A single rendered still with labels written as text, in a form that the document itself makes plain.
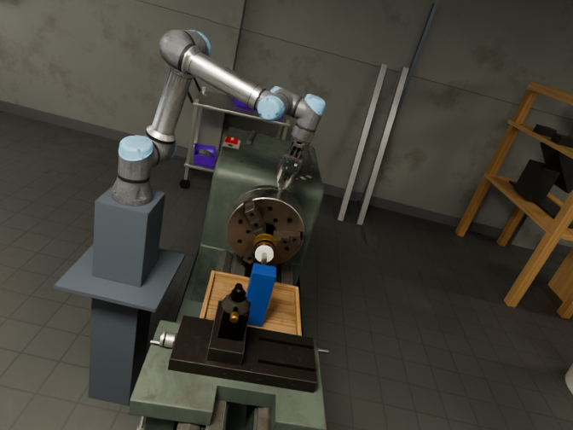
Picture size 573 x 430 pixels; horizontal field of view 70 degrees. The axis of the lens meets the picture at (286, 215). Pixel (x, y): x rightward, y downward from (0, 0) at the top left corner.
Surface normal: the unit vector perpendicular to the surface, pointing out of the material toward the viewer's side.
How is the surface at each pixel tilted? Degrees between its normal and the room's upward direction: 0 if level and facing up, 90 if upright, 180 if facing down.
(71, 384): 0
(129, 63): 90
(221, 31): 90
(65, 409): 0
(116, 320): 90
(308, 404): 0
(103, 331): 90
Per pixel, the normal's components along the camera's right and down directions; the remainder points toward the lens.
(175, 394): 0.24, -0.86
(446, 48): -0.07, 0.45
